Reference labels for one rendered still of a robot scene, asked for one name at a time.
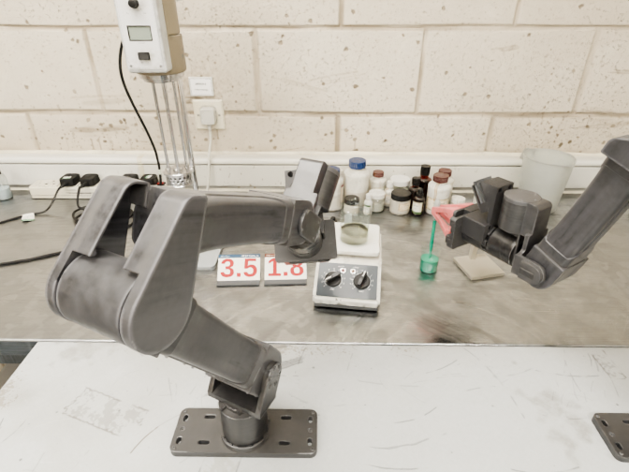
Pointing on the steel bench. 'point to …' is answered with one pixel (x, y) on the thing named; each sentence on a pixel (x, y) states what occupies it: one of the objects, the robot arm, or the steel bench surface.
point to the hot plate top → (362, 245)
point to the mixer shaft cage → (179, 175)
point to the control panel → (347, 281)
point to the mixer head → (152, 39)
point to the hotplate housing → (348, 298)
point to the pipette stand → (477, 265)
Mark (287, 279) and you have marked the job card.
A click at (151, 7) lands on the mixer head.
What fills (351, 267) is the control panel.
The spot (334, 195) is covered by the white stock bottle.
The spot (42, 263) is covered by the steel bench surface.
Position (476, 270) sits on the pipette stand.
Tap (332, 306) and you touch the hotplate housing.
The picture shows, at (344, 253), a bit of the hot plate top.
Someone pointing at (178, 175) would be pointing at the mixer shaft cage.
